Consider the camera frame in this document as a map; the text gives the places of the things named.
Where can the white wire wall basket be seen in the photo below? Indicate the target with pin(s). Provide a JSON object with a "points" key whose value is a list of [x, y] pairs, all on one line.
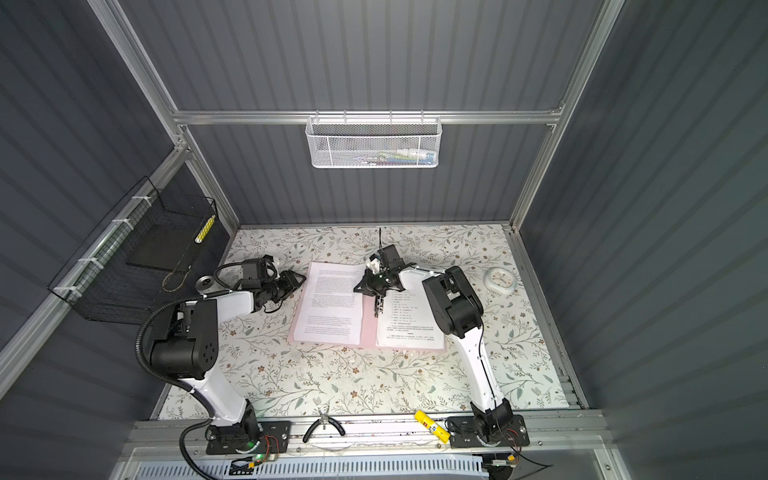
{"points": [[388, 145]]}

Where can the yellow marker in basket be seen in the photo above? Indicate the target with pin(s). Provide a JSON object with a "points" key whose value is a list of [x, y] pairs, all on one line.
{"points": [[205, 229]]}

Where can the black handled pliers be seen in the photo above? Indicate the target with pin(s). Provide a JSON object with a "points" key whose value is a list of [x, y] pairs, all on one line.
{"points": [[323, 421]]}

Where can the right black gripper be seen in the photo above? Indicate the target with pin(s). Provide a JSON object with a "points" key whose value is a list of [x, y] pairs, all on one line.
{"points": [[368, 284]]}

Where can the silver metal can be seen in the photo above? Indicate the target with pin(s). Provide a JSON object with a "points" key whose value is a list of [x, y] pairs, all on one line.
{"points": [[206, 285]]}

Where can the printed paper sheet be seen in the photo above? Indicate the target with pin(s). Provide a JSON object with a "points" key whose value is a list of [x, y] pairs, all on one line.
{"points": [[330, 311], [407, 322]]}

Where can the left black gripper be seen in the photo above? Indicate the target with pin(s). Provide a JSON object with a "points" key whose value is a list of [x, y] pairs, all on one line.
{"points": [[286, 277]]}

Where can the black wire side basket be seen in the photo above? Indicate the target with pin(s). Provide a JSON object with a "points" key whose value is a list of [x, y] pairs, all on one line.
{"points": [[98, 284]]}

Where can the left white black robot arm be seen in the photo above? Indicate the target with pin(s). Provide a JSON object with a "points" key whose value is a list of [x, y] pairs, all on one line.
{"points": [[179, 344]]}

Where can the pink file folder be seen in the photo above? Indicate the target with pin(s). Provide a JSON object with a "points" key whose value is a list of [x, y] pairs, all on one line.
{"points": [[369, 322]]}

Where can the yellow tube on rail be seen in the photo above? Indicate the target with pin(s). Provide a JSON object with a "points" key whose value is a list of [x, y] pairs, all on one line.
{"points": [[432, 426]]}

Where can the white ventilated cable duct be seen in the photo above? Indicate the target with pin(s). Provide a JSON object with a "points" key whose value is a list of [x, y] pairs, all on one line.
{"points": [[353, 467]]}

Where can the black foam pad in basket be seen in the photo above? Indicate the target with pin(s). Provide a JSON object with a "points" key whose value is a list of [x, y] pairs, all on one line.
{"points": [[165, 248]]}

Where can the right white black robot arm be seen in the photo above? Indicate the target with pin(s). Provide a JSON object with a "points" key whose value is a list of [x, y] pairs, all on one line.
{"points": [[456, 310]]}

